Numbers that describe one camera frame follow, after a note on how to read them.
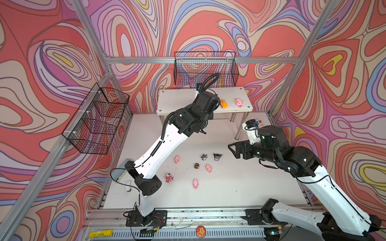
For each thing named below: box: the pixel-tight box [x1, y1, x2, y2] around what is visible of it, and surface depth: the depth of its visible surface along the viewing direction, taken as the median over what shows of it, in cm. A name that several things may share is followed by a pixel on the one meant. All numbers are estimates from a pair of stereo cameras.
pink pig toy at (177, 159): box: [173, 155, 181, 164], surface depth 95 cm
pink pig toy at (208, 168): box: [205, 163, 213, 173], surface depth 90 cm
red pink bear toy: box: [164, 172, 175, 184], surface depth 84 cm
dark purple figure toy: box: [213, 153, 223, 162], surface depth 92 cm
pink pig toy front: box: [192, 178, 200, 189], surface depth 85 cm
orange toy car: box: [219, 98, 229, 109], surface depth 76 cm
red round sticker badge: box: [195, 224, 207, 239], surface depth 71 cm
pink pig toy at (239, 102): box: [235, 97, 244, 108], surface depth 76 cm
